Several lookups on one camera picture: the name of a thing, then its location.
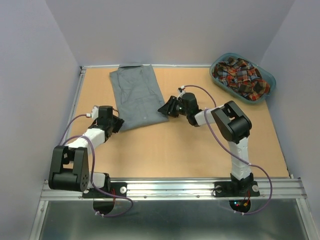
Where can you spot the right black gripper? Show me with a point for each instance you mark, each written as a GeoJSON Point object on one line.
{"type": "Point", "coordinates": [169, 107]}

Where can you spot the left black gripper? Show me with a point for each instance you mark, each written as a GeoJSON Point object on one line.
{"type": "Point", "coordinates": [119, 122]}

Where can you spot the grey long sleeve shirt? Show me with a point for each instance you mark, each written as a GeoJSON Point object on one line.
{"type": "Point", "coordinates": [137, 96]}

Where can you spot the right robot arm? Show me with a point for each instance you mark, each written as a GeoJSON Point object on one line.
{"type": "Point", "coordinates": [234, 127]}

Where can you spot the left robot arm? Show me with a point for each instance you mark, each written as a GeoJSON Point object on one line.
{"type": "Point", "coordinates": [72, 163]}

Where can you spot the plaid long sleeve shirt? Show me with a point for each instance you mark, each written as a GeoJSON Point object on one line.
{"type": "Point", "coordinates": [240, 76]}

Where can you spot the teal plastic basket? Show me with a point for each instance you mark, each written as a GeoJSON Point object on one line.
{"type": "Point", "coordinates": [265, 75]}

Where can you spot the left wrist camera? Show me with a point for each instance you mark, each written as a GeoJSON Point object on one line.
{"type": "Point", "coordinates": [94, 113]}

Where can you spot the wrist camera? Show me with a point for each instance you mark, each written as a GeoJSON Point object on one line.
{"type": "Point", "coordinates": [181, 91]}
{"type": "Point", "coordinates": [94, 113]}

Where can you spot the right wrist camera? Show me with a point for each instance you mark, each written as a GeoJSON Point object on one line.
{"type": "Point", "coordinates": [181, 91]}

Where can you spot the aluminium back rail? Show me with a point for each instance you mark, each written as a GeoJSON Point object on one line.
{"type": "Point", "coordinates": [109, 66]}

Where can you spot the aluminium rail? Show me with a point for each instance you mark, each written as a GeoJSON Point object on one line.
{"type": "Point", "coordinates": [158, 189]}
{"type": "Point", "coordinates": [109, 66]}

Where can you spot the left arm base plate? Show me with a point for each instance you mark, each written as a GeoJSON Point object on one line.
{"type": "Point", "coordinates": [113, 188]}

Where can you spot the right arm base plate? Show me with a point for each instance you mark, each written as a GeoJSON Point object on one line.
{"type": "Point", "coordinates": [234, 190]}

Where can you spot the aluminium front rail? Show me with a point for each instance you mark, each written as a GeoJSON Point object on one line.
{"type": "Point", "coordinates": [158, 189]}

